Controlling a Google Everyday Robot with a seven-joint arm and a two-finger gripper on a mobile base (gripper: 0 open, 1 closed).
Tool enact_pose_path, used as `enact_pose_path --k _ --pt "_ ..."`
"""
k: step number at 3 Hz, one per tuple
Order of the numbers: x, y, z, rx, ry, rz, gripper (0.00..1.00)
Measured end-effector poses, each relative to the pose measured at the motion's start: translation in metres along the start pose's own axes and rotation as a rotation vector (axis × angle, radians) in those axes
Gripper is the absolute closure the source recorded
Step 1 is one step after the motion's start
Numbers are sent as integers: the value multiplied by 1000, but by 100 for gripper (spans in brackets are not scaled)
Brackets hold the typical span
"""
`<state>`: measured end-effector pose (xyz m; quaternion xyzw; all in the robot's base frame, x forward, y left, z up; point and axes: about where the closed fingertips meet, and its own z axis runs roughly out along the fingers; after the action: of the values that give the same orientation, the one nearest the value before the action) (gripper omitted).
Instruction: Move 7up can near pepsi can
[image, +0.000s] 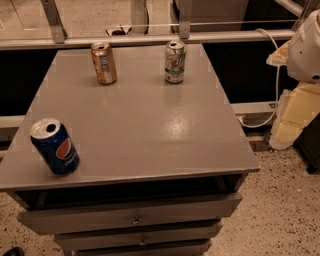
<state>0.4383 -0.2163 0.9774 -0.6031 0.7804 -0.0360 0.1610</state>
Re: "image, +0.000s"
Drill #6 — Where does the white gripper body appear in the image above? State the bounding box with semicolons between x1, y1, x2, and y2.
287;10;320;83

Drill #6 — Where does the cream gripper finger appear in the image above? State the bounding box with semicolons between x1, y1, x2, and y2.
266;41;289;66
269;82;320;150

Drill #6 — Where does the white green 7up can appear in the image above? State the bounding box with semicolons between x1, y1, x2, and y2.
165;40;186;83

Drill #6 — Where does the orange soda can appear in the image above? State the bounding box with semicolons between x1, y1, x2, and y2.
91;42;117;85

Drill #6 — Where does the blue pepsi can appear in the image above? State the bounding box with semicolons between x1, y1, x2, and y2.
30;118;80;175

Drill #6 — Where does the grey drawer cabinet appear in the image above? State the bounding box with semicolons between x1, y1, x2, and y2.
0;43;261;256

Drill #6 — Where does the middle grey drawer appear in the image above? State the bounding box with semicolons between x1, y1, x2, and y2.
54;220;222;250

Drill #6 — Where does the grey drawer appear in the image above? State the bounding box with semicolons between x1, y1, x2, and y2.
77;239;211;256
54;220;222;250
18;193;242;235

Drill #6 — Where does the bottom grey drawer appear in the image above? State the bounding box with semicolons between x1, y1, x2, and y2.
77;239;211;256

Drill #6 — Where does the top grey drawer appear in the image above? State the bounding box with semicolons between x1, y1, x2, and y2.
18;193;242;235

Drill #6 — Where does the black shoe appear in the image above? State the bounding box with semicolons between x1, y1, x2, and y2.
2;247;24;256

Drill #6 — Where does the white cable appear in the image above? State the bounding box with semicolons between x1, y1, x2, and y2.
237;28;282;129

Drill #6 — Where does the metal window rail frame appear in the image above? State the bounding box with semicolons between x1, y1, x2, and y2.
0;0;320;51

